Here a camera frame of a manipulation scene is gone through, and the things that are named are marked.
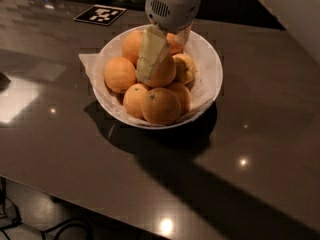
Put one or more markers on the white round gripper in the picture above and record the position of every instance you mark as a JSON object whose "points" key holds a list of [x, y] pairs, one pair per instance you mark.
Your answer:
{"points": [[172, 11]]}

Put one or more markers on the large central top orange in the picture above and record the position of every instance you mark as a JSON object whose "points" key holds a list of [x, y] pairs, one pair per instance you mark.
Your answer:
{"points": [[164, 74]]}

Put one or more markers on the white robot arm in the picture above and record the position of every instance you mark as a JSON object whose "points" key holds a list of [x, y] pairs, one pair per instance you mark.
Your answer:
{"points": [[165, 16]]}

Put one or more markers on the white ceramic bowl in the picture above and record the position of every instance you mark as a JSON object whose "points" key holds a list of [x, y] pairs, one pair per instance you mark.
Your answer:
{"points": [[210, 70]]}

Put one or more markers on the orange at back top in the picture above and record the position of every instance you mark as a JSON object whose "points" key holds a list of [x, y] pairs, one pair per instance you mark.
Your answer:
{"points": [[173, 43]]}

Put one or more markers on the orange at right middle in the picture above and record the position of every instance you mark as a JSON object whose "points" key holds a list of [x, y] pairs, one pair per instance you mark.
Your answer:
{"points": [[185, 68]]}

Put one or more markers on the orange at back left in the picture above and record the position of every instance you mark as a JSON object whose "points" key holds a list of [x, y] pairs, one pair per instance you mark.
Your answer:
{"points": [[131, 46]]}

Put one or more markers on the white paper liner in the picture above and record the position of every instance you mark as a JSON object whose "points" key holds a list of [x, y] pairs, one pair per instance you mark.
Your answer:
{"points": [[91, 65]]}

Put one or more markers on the orange at front right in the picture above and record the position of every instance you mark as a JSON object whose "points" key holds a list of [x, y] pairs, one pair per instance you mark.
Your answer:
{"points": [[183, 94]]}

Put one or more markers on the orange at far left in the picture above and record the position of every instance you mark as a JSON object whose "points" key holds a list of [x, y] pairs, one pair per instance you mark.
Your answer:
{"points": [[119, 74]]}

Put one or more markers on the orange at front centre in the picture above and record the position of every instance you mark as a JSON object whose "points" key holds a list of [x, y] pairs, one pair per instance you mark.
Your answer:
{"points": [[161, 106]]}

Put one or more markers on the orange at front left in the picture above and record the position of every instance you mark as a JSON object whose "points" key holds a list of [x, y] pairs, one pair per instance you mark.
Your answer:
{"points": [[133, 99]]}

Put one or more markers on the black white fiducial marker card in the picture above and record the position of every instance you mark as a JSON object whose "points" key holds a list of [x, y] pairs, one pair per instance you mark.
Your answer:
{"points": [[100, 15]]}

